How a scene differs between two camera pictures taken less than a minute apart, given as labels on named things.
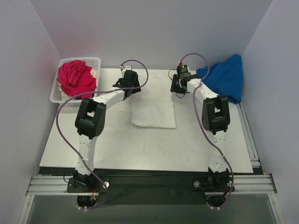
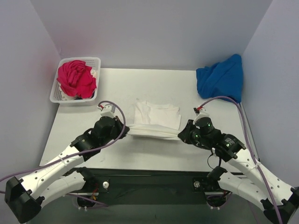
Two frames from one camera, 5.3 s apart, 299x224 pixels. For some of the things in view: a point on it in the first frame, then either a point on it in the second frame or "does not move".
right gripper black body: x=175 y=84 → x=186 y=132
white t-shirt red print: x=153 y=106 → x=155 y=121
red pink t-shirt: x=74 y=77 does not move
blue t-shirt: x=225 y=78 does not move
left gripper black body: x=120 y=84 → x=120 y=127
